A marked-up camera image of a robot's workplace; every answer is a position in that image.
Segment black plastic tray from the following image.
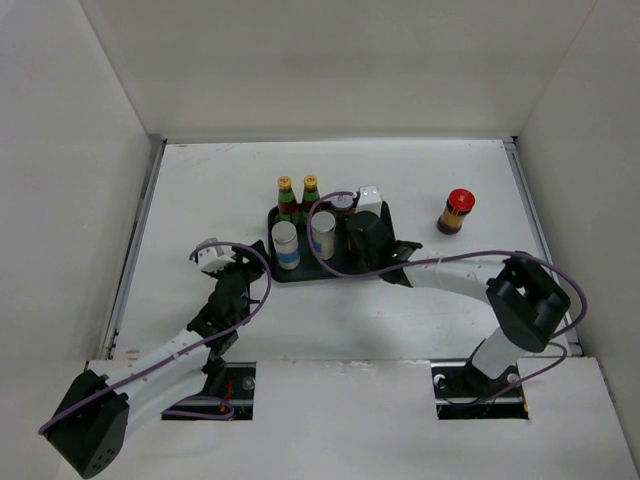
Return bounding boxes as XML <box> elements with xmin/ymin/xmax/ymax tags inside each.
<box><xmin>268</xmin><ymin>218</ymin><xmax>367</xmax><ymax>284</ymax></box>

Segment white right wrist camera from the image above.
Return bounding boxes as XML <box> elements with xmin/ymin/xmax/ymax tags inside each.
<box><xmin>355</xmin><ymin>185</ymin><xmax>383</xmax><ymax>217</ymax></box>

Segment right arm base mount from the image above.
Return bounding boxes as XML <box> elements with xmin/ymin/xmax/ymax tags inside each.
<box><xmin>431</xmin><ymin>361</ymin><xmax>529</xmax><ymax>420</ymax></box>

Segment white-lid sauce jar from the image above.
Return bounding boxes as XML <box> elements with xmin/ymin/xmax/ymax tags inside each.
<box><xmin>328</xmin><ymin>194</ymin><xmax>356</xmax><ymax>217</ymax></box>

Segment silver-lid spice canister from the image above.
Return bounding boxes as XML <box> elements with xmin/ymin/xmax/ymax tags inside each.
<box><xmin>271</xmin><ymin>221</ymin><xmax>300</xmax><ymax>270</ymax></box>
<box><xmin>311</xmin><ymin>211</ymin><xmax>336</xmax><ymax>260</ymax></box>

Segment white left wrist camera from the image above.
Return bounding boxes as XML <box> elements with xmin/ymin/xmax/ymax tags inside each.
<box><xmin>189</xmin><ymin>237</ymin><xmax>234</xmax><ymax>274</ymax></box>

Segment yellow-cap green-label sauce bottle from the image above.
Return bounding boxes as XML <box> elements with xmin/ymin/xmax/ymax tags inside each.
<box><xmin>278</xmin><ymin>176</ymin><xmax>300</xmax><ymax>226</ymax></box>

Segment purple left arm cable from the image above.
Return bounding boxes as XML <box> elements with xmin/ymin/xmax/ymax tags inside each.
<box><xmin>38</xmin><ymin>241</ymin><xmax>274</xmax><ymax>435</ymax></box>

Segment red-lid chili jar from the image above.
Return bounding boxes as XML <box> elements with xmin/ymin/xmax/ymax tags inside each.
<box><xmin>436</xmin><ymin>188</ymin><xmax>476</xmax><ymax>235</ymax></box>

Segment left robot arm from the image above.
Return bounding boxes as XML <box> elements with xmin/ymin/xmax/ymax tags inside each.
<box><xmin>38</xmin><ymin>240</ymin><xmax>271</xmax><ymax>479</ymax></box>

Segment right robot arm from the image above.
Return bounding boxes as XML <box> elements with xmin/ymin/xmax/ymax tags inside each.
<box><xmin>345</xmin><ymin>212</ymin><xmax>571</xmax><ymax>396</ymax></box>

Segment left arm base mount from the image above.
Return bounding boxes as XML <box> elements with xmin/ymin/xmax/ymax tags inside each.
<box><xmin>161</xmin><ymin>363</ymin><xmax>257</xmax><ymax>421</ymax></box>

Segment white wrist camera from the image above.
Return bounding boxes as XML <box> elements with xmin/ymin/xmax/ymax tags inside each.
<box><xmin>355</xmin><ymin>185</ymin><xmax>383</xmax><ymax>217</ymax></box>
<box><xmin>189</xmin><ymin>237</ymin><xmax>234</xmax><ymax>274</ymax></box>

